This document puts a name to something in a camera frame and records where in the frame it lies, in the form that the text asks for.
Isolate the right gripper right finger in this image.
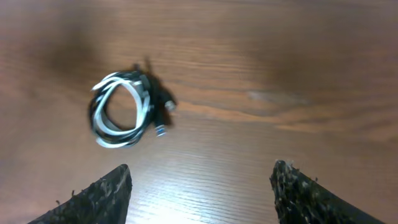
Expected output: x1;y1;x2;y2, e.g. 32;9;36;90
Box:
270;160;383;224

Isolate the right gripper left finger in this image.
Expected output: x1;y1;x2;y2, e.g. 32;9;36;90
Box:
29;164;132;224

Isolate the white USB cable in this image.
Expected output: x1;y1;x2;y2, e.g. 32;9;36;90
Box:
90;72;153;149

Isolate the black USB cable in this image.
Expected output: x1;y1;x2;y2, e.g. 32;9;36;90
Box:
88;57;178;147

